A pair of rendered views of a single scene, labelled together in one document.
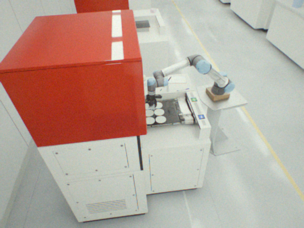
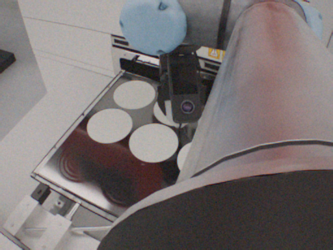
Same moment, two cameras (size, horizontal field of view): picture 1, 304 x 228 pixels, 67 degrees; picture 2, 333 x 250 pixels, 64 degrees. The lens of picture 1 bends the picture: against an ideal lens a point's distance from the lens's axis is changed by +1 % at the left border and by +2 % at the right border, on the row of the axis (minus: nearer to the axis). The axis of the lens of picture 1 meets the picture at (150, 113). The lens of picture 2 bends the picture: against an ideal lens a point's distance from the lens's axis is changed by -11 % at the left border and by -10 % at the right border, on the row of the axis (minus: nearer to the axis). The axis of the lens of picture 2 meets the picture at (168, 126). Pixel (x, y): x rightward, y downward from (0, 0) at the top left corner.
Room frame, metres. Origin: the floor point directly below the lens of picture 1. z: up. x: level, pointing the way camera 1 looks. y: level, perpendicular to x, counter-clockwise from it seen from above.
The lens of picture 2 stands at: (1.92, -0.40, 1.38)
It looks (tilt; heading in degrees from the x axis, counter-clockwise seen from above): 49 degrees down; 120
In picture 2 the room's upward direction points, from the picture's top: straight up
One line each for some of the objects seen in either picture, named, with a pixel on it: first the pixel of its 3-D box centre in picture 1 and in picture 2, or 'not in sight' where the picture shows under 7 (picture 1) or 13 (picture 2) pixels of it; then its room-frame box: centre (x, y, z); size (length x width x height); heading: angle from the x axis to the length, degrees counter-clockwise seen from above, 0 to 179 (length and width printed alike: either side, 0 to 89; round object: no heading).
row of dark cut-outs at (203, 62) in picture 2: not in sight; (188, 59); (1.67, 0.13, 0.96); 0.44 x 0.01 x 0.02; 5
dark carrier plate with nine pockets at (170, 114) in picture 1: (159, 112); (153, 142); (1.70, -0.09, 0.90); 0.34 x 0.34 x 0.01; 5
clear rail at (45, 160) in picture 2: (162, 124); (82, 116); (1.52, -0.10, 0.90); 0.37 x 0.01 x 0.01; 95
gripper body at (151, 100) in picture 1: (151, 98); (179, 62); (1.72, -0.01, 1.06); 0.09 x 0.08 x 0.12; 126
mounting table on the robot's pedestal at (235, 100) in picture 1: (217, 99); not in sight; (2.03, -0.78, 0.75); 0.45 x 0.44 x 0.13; 104
